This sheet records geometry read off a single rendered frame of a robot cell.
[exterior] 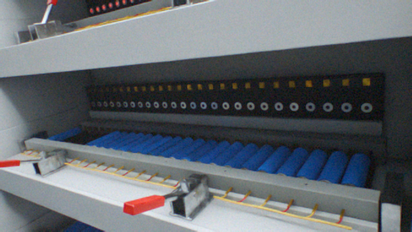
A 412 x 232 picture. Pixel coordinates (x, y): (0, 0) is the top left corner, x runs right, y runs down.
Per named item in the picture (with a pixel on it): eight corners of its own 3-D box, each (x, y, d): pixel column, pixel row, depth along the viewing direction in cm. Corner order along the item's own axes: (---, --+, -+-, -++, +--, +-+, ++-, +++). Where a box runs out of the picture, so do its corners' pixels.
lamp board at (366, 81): (382, 121, 33) (382, 73, 31) (89, 110, 64) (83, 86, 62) (382, 118, 33) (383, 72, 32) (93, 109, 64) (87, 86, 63)
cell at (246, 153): (260, 156, 37) (236, 181, 32) (247, 155, 39) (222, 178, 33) (259, 143, 37) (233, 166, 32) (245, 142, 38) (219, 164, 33)
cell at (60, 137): (83, 135, 60) (51, 148, 55) (77, 134, 61) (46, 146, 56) (80, 127, 59) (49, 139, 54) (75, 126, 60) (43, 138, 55)
